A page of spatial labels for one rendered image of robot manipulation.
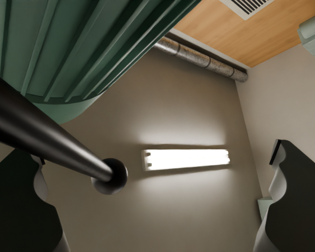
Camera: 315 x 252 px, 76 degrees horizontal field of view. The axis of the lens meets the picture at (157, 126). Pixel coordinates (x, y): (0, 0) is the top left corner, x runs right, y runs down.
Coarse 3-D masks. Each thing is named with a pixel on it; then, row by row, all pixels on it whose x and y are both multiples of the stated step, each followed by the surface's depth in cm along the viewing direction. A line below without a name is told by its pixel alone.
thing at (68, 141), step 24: (0, 96) 4; (0, 120) 5; (24, 120) 5; (48, 120) 7; (24, 144) 6; (48, 144) 7; (72, 144) 8; (72, 168) 10; (96, 168) 13; (120, 168) 19
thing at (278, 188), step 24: (288, 144) 10; (288, 168) 9; (312, 168) 9; (288, 192) 8; (312, 192) 8; (264, 216) 7; (288, 216) 7; (312, 216) 7; (264, 240) 6; (288, 240) 6; (312, 240) 6
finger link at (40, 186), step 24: (0, 168) 8; (24, 168) 8; (0, 192) 7; (24, 192) 7; (0, 216) 6; (24, 216) 6; (48, 216) 6; (0, 240) 6; (24, 240) 6; (48, 240) 6
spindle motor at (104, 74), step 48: (0, 0) 8; (48, 0) 8; (96, 0) 8; (144, 0) 9; (192, 0) 10; (0, 48) 11; (48, 48) 11; (96, 48) 12; (144, 48) 14; (48, 96) 16; (96, 96) 21
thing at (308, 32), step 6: (312, 18) 165; (300, 24) 172; (306, 24) 167; (312, 24) 164; (300, 30) 171; (306, 30) 168; (312, 30) 166; (300, 36) 182; (306, 36) 172; (312, 36) 175; (306, 42) 179; (312, 42) 178; (306, 48) 187; (312, 48) 188; (312, 54) 199
